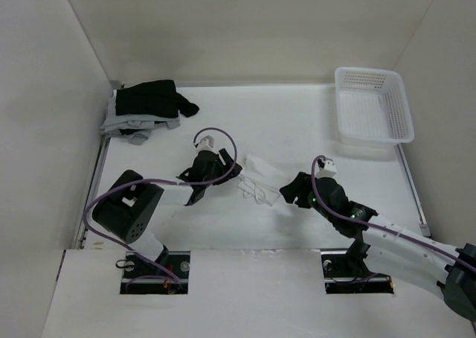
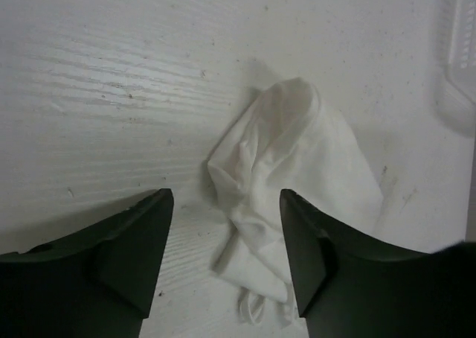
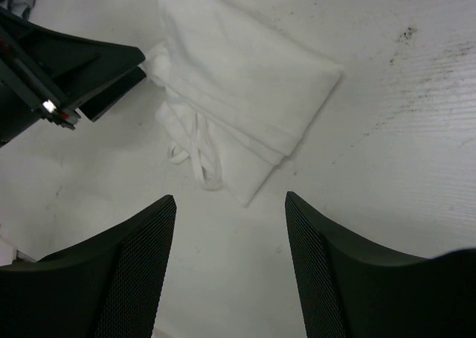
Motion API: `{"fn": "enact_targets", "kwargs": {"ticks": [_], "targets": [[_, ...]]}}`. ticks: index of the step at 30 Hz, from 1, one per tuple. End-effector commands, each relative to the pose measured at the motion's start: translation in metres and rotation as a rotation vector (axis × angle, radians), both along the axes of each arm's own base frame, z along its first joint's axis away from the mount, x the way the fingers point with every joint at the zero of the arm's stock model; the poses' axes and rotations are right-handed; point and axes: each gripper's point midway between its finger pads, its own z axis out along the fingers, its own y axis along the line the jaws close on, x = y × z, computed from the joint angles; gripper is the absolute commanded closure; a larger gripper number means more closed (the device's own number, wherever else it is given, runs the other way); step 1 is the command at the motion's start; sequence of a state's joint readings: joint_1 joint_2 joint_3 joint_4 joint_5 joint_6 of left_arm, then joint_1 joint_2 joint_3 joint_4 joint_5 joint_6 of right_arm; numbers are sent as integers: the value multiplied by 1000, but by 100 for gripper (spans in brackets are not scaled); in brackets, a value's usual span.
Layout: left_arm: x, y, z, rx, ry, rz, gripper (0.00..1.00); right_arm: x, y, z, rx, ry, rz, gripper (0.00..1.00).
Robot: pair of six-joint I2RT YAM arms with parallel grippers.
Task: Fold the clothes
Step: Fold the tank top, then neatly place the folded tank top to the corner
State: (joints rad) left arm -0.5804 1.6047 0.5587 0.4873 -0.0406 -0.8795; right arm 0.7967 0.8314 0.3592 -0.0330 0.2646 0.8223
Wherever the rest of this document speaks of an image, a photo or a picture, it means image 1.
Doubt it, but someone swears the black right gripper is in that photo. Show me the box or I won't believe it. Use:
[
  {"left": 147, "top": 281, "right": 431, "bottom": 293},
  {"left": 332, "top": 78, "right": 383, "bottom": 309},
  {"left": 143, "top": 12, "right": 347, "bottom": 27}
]
[{"left": 279, "top": 171, "right": 335, "bottom": 222}]

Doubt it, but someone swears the white tank top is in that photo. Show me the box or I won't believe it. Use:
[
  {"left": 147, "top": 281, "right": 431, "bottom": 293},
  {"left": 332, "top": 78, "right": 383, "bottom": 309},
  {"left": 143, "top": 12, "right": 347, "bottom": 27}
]
[{"left": 237, "top": 155, "right": 288, "bottom": 206}]

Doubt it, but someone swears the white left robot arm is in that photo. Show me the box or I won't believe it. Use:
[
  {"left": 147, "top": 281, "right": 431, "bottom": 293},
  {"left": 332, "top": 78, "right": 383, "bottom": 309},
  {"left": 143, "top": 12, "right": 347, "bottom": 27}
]
[{"left": 92, "top": 148, "right": 242, "bottom": 278}]

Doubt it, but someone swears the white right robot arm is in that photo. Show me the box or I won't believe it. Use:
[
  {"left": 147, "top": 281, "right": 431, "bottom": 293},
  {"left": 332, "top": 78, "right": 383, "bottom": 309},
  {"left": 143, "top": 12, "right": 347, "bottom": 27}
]
[{"left": 280, "top": 172, "right": 475, "bottom": 322}]

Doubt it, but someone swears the black folded tank top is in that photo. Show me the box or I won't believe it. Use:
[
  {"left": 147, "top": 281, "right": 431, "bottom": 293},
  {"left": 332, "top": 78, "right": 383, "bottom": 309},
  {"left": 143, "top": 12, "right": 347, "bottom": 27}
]
[{"left": 115, "top": 80, "right": 199, "bottom": 118}]

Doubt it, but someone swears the grey folded tank top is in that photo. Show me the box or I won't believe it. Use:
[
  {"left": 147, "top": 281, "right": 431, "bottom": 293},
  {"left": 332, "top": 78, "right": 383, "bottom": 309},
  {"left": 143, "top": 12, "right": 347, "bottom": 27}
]
[{"left": 99, "top": 90, "right": 180, "bottom": 145}]

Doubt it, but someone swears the white plastic mesh basket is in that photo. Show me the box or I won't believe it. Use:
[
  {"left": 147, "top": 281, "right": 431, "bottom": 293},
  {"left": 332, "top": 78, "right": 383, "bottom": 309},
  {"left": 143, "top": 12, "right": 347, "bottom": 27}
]
[{"left": 335, "top": 67, "right": 414, "bottom": 148}]

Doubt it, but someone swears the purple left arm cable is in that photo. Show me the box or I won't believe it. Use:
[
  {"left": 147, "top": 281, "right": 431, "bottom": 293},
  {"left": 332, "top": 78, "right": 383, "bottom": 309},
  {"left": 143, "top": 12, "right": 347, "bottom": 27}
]
[{"left": 82, "top": 127, "right": 239, "bottom": 290}]

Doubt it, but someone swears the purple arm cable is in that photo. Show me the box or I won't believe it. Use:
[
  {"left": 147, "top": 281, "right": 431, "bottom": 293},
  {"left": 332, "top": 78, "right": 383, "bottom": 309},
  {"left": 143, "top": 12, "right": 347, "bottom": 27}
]
[
  {"left": 82, "top": 127, "right": 239, "bottom": 290},
  {"left": 311, "top": 154, "right": 476, "bottom": 264}
]

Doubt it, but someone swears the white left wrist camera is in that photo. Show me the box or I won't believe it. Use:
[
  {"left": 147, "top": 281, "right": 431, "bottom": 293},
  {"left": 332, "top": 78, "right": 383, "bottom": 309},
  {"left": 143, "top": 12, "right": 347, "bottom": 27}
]
[{"left": 195, "top": 135, "right": 216, "bottom": 153}]

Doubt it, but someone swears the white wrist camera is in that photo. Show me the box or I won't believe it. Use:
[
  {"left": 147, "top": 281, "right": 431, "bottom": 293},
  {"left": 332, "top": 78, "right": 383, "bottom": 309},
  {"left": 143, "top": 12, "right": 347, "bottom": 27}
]
[
  {"left": 195, "top": 135, "right": 216, "bottom": 153},
  {"left": 315, "top": 159, "right": 337, "bottom": 179}
]

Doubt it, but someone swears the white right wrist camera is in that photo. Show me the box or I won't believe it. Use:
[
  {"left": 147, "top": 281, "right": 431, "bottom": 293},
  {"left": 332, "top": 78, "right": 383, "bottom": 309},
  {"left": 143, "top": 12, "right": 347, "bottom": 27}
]
[{"left": 315, "top": 159, "right": 337, "bottom": 179}]

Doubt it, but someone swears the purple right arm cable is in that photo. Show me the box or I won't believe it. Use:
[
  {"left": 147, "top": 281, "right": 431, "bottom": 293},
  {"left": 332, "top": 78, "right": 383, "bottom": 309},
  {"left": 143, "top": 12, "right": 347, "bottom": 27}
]
[{"left": 311, "top": 154, "right": 476, "bottom": 264}]

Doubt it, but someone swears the aluminium right table rail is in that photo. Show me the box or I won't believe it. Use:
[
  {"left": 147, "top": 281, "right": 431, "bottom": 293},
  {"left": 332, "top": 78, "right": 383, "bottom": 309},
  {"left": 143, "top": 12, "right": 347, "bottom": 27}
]
[{"left": 395, "top": 144, "right": 432, "bottom": 238}]

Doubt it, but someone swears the aluminium table rail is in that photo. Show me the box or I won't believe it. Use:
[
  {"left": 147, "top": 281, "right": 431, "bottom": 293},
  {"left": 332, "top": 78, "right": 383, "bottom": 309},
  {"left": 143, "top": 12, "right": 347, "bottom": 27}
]
[
  {"left": 395, "top": 144, "right": 432, "bottom": 238},
  {"left": 71, "top": 136, "right": 110, "bottom": 249}
]

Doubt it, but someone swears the aluminium left table rail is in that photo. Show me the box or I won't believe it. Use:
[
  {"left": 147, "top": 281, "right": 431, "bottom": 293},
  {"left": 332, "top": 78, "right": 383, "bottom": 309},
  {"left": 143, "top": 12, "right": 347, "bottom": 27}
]
[{"left": 71, "top": 136, "right": 110, "bottom": 249}]

